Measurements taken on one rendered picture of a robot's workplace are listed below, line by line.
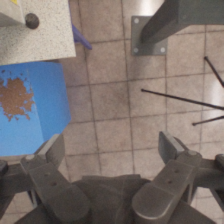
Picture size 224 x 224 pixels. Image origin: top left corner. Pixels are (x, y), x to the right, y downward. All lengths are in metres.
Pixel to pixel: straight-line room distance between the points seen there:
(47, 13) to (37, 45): 0.12
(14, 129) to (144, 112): 1.02
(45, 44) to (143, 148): 1.26
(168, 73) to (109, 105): 0.59
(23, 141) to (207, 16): 0.98
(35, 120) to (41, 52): 0.38
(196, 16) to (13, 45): 0.64
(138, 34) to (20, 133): 1.10
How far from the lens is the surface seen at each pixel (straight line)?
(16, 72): 0.93
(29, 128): 0.97
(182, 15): 0.55
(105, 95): 1.43
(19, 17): 0.68
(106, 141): 1.56
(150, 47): 1.44
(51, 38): 0.70
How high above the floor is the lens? 1.41
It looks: 75 degrees down
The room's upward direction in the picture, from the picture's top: 178 degrees clockwise
